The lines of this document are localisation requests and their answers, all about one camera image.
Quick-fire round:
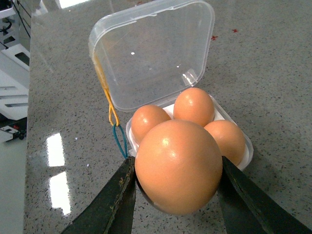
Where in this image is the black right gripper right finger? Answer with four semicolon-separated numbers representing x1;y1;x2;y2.
217;156;312;234

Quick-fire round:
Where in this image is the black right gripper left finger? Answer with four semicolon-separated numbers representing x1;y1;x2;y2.
62;156;136;234

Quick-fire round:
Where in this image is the brown egg carried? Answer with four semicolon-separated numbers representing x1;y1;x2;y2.
135;120;222;215

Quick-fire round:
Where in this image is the clear plastic egg box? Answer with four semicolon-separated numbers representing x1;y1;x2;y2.
88;0;254;171

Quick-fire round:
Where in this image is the brown egg back right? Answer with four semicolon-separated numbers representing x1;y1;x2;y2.
204;119;246;166

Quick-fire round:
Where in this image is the brown egg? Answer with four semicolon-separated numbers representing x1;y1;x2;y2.
131;105;171;144
173;88;215;127
204;119;246;166

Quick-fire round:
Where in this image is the brown egg front left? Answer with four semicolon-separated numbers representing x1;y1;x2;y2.
131;105;171;144

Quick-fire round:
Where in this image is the brown egg back left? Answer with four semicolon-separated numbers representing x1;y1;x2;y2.
173;88;215;127

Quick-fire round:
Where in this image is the blue rubber band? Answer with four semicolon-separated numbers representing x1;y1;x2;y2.
113;124;128;159

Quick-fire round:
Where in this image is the yellow rubber band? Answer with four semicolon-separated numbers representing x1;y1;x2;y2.
93;53;120;126

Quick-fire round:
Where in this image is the white equipment rack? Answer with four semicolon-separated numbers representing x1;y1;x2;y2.
0;0;30;143

